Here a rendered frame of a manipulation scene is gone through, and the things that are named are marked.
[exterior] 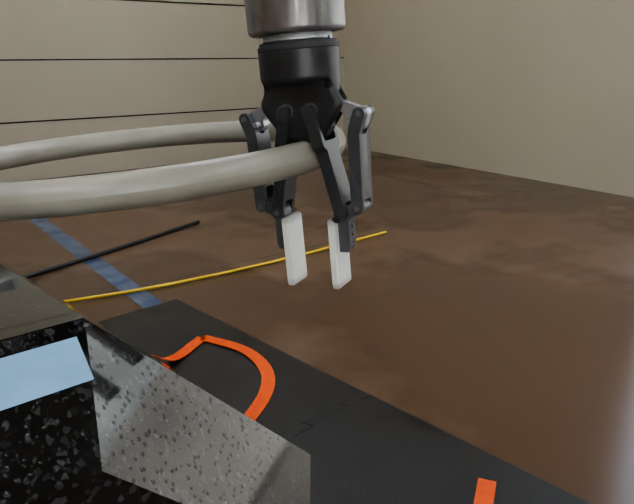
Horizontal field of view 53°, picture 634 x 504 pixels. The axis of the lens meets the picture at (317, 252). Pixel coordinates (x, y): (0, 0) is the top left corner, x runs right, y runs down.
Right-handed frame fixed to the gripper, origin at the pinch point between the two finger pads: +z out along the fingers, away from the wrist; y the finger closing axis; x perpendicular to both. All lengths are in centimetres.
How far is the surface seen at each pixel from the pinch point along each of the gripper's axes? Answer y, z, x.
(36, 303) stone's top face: 17.0, -0.4, 19.8
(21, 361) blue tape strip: 11.7, 1.4, 26.0
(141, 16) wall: 386, -74, -420
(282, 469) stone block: 3.9, 23.0, 4.8
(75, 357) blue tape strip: 9.8, 2.3, 22.8
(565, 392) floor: -8, 91, -145
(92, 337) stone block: 10.3, 1.7, 20.4
